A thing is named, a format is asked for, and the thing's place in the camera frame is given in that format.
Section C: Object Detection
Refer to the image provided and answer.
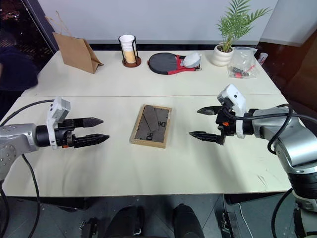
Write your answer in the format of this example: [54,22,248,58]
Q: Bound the black round paddle case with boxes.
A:
[148,53,203,76]

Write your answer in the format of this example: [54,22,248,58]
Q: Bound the brown paper bag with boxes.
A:
[45,10,104,74]

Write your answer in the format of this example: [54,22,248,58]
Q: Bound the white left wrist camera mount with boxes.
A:
[46,96,71,150]

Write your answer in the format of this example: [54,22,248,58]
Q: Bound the person in dark clothing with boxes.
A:
[0,31,39,91]

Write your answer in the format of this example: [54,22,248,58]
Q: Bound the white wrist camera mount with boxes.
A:
[46,96,71,150]
[217,84,247,139]

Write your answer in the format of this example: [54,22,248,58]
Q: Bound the white ribbed plant pot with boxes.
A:
[212,44,234,67]

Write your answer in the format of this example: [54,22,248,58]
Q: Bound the dark rounded robot knee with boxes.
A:
[172,203,205,238]

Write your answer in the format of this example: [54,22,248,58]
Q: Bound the clear plastic parts bag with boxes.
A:
[227,46,260,80]

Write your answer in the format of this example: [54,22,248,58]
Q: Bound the white paper cup stack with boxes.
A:
[119,34,137,63]

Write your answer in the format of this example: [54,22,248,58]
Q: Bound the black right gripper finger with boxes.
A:
[188,131,221,143]
[197,105,221,117]

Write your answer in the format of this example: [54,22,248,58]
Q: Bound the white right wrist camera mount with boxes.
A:
[217,84,247,139]

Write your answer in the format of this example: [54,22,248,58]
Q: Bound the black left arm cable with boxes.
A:
[0,99,55,238]

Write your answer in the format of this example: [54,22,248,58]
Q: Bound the black cup dispenser stand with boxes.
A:
[118,35,142,68]

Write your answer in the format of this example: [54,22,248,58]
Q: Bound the green palm plant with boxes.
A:
[216,0,272,53]

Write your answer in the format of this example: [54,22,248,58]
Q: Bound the wooden picture frame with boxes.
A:
[129,104,173,149]

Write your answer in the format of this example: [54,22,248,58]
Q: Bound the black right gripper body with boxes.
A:
[214,104,236,146]

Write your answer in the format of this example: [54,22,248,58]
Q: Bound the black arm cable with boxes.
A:
[0,99,55,238]
[221,104,317,238]

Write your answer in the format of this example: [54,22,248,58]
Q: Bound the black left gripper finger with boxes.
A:
[82,117,104,128]
[73,134,110,149]

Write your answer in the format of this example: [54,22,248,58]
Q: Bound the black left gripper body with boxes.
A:
[54,119,84,149]

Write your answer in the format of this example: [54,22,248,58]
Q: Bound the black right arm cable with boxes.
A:
[221,104,317,238]

